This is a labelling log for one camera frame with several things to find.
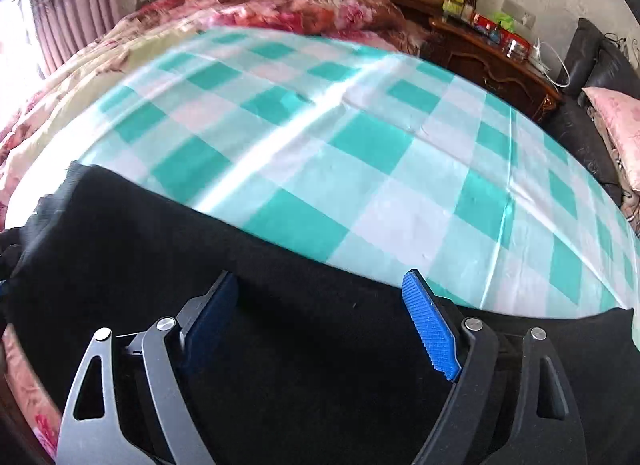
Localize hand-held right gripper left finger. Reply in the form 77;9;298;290
57;270;241;465

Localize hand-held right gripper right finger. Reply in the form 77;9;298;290
401;269;586;465

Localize black pants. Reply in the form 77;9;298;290
0;161;635;465

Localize green white checked cloth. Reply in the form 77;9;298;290
5;27;640;351

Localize black leather sofa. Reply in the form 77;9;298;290
542;17;640;206

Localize large pink floral pillow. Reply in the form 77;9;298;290
582;86;640;193

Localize white charger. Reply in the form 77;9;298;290
530;37;551;68

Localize red box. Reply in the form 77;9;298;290
472;15;531;53

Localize floral quilt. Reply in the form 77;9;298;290
0;0;431;465

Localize pink curtain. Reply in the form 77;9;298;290
25;0;188;76

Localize grey wall socket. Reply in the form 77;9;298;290
500;0;537;28

